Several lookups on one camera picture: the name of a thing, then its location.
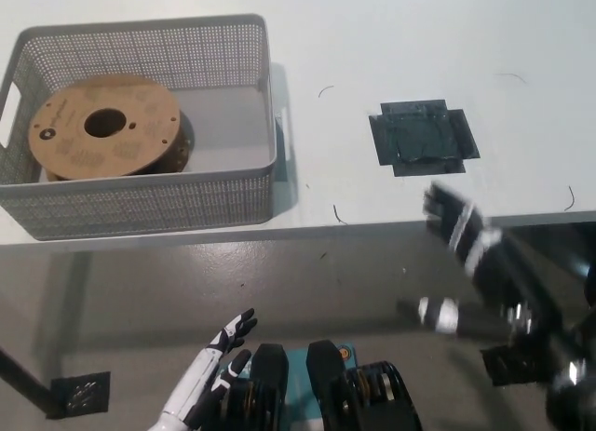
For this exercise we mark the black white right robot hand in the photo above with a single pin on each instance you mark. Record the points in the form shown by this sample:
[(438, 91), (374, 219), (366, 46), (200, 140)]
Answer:
[(503, 273)]

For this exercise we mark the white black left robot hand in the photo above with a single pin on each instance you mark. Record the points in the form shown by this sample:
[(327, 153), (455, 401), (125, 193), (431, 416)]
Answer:
[(200, 375)]

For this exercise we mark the cardboard filament spool black filament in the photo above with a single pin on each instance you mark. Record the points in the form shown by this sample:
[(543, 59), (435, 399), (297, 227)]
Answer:
[(70, 147)]

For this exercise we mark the thin black filament scrap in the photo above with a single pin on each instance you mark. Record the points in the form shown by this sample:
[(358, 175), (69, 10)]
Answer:
[(572, 199), (325, 89), (337, 214), (514, 76)]

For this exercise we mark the black teal robot torso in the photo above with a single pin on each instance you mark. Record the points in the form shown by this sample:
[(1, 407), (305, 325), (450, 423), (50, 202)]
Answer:
[(326, 384)]

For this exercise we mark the black tape patch on table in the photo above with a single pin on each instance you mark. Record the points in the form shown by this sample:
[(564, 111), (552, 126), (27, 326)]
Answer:
[(419, 138)]

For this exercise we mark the black table leg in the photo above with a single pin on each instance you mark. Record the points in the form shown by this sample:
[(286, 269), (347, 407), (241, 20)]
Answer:
[(23, 373)]

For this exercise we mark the grey perforated plastic basket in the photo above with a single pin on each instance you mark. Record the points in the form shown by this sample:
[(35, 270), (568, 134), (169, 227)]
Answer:
[(139, 203)]

